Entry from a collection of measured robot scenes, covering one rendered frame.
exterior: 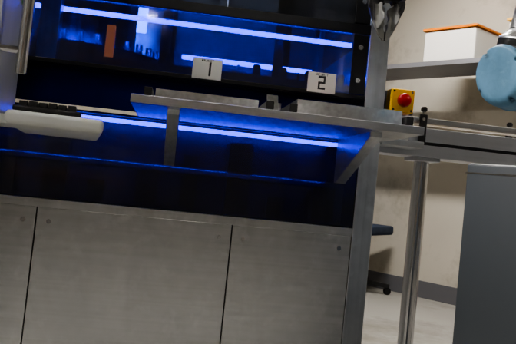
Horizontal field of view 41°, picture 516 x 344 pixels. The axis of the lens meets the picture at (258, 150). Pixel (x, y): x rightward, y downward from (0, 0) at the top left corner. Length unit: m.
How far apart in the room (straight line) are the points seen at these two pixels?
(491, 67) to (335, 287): 0.93
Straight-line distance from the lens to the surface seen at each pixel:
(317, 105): 1.66
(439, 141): 2.26
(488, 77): 1.39
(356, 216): 2.06
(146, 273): 2.01
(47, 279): 2.04
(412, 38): 5.57
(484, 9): 5.28
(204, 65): 2.01
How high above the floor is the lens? 0.70
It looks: 3 degrees up
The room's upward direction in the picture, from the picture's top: 6 degrees clockwise
